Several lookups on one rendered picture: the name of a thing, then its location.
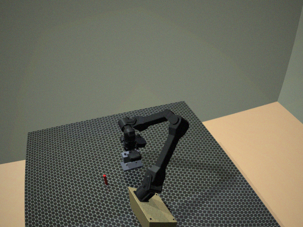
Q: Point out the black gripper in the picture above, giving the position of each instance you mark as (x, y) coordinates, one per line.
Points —
(130, 146)

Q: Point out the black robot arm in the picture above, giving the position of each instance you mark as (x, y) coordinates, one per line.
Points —
(155, 176)

